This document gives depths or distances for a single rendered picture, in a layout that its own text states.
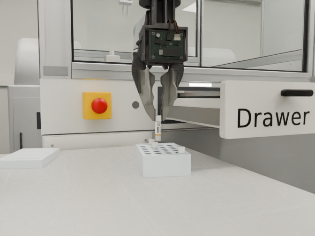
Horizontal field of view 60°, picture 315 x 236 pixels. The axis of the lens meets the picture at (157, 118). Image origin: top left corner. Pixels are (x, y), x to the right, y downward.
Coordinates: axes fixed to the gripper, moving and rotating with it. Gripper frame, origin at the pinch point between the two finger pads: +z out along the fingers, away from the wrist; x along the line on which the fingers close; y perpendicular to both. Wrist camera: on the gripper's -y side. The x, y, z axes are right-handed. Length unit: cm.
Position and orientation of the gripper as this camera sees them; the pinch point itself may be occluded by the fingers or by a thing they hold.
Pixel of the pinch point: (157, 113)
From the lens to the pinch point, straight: 49.7
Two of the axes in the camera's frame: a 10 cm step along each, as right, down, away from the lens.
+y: 1.8, 0.7, -9.8
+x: 9.8, -0.1, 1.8
